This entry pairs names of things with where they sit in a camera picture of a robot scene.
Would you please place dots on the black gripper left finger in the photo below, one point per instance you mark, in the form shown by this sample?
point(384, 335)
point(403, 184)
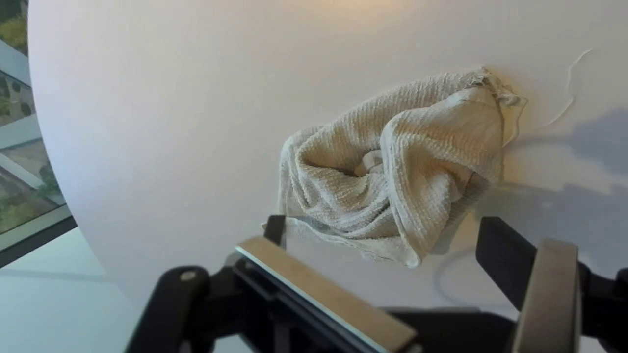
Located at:
point(315, 296)

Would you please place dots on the loose white thread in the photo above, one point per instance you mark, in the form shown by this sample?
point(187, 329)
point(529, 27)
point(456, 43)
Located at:
point(570, 84)

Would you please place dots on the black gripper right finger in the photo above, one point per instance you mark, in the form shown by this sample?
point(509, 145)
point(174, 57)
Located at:
point(550, 294)

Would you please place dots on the cream terry cloth towel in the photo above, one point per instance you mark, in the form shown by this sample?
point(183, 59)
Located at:
point(393, 176)

